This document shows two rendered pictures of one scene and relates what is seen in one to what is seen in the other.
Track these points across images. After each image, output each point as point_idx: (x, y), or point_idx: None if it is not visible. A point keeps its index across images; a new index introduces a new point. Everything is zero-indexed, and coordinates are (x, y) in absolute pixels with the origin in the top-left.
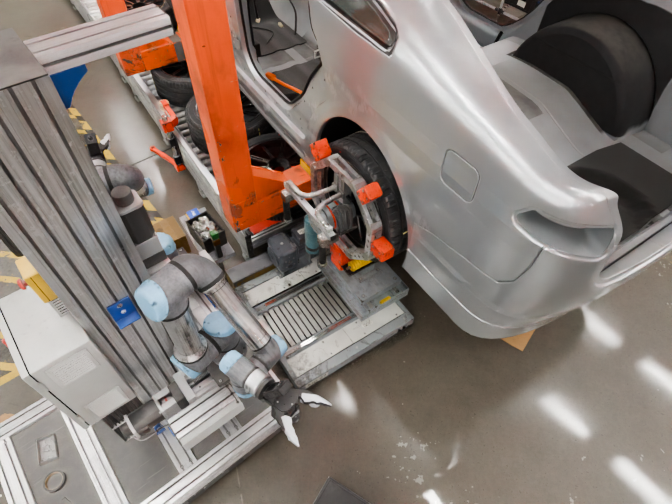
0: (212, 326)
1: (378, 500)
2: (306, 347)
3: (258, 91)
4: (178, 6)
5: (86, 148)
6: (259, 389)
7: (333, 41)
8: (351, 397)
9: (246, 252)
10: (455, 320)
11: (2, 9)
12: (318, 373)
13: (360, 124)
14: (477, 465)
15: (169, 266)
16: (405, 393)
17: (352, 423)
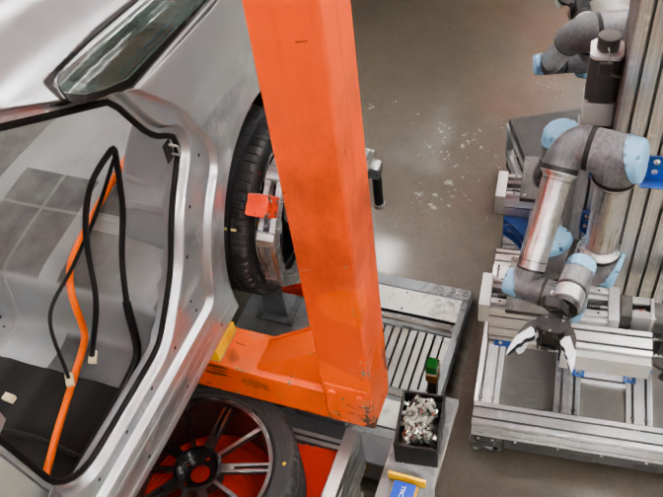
0: (570, 126)
1: (492, 195)
2: (421, 319)
3: (122, 461)
4: (348, 107)
5: (563, 326)
6: (590, 10)
7: (200, 68)
8: (429, 262)
9: (362, 470)
10: None
11: None
12: (439, 287)
13: (254, 97)
14: (399, 159)
15: (606, 18)
16: (383, 230)
17: (452, 247)
